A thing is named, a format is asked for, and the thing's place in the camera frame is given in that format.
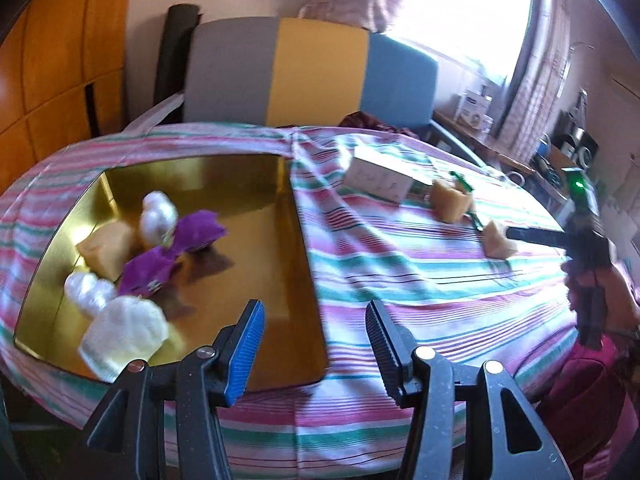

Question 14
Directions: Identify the yellow sponge block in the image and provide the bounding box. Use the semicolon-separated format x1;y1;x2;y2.
76;220;139;282
482;220;518;260
428;179;472;223

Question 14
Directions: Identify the white plastic-wrapped bundle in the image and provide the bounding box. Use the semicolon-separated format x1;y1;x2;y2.
64;271;117;318
78;296;169;384
139;191;179;248

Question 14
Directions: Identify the purple snack packet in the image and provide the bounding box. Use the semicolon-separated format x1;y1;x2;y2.
170;209;227;254
117;246;179;298

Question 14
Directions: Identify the white carton box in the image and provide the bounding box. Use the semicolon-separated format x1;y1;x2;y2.
344;145;433;204

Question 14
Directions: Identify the person's right hand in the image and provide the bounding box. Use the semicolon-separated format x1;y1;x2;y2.
561;261;639;334

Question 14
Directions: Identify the striped bedsheet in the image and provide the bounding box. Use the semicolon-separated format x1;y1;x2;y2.
1;122;575;479

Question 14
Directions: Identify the white box on table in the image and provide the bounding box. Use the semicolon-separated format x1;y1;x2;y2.
454;90;492;131

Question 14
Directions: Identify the dark red cloth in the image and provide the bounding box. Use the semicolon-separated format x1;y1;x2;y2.
338;110;419;139

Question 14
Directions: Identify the gold tin box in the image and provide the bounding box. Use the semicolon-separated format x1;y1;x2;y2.
13;154;329;392

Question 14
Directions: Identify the tricolour armchair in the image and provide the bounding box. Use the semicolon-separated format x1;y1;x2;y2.
121;15;490;168

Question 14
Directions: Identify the wooden wardrobe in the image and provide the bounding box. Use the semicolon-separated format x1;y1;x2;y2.
1;0;129;188

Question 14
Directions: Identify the black rolled mat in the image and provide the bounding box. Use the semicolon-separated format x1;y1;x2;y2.
153;3;202;105

